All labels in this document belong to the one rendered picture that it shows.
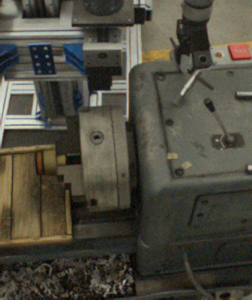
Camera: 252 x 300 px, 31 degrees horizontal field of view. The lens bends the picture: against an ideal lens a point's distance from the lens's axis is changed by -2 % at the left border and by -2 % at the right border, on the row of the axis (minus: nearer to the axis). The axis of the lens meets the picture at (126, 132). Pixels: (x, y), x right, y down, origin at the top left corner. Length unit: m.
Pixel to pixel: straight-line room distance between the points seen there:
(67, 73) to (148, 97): 0.67
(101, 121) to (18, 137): 1.31
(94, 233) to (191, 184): 0.47
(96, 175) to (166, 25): 2.23
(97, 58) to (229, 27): 1.90
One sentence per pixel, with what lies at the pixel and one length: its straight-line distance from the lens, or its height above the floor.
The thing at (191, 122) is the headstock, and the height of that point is 1.25.
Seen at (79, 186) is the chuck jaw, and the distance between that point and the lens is 1.34.
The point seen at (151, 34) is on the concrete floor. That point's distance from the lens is 3.31.
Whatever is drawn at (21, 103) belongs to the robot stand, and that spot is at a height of 0.21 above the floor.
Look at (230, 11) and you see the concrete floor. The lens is 3.57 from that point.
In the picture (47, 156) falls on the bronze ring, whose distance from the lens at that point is 1.39.
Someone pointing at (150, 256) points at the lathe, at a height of 0.74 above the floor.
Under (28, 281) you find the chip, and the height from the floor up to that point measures 0.58.
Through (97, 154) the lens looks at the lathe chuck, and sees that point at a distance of 1.26.
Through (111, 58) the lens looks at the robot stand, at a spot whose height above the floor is 1.07.
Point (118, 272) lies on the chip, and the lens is 1.81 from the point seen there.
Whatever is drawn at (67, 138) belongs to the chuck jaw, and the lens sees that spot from 1.37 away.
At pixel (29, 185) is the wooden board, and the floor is 0.89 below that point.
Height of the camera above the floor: 2.29
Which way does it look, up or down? 56 degrees down
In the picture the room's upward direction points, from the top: straight up
